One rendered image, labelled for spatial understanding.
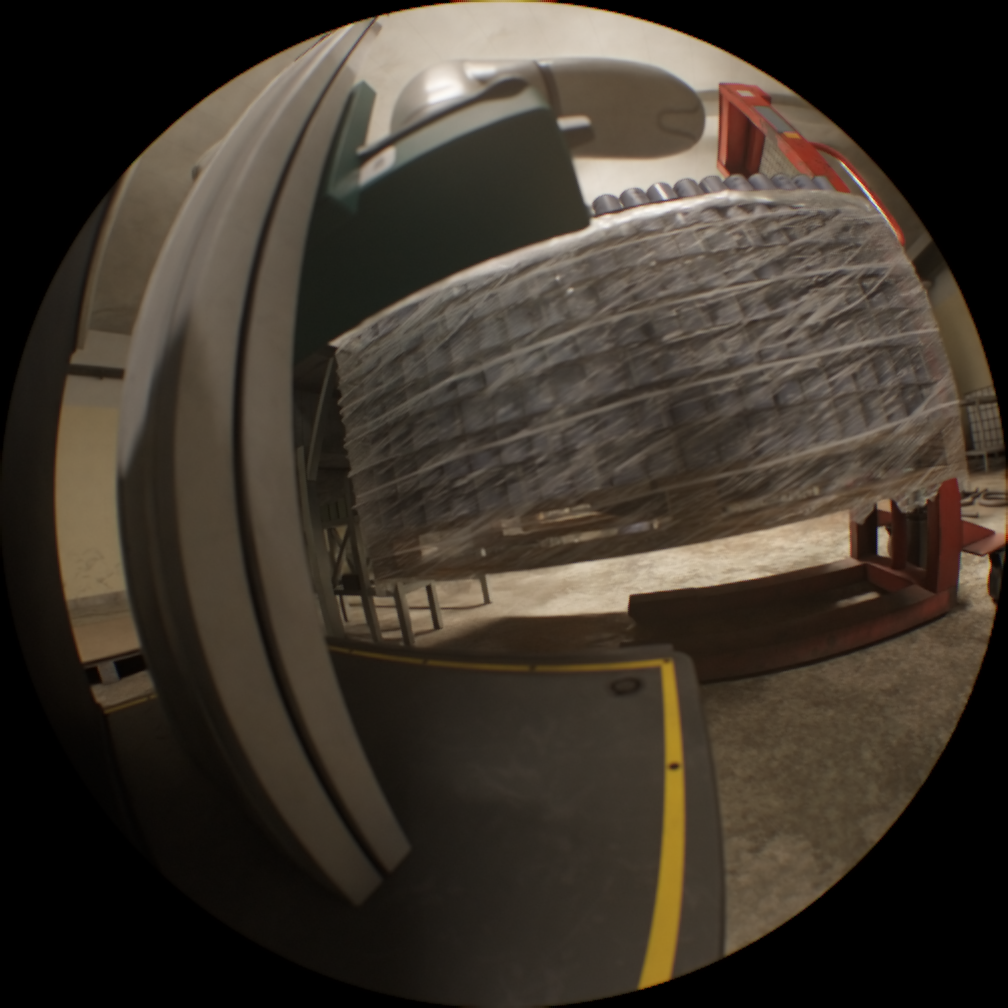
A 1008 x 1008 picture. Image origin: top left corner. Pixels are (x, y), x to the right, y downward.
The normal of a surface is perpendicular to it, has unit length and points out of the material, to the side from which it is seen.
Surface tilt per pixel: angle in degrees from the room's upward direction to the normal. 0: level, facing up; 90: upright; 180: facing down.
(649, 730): 0
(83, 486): 90
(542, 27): 180
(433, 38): 180
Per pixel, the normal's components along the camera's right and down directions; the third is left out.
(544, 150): 0.16, 0.99
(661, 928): -0.16, -0.99
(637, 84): 0.07, 0.58
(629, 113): 0.11, 0.89
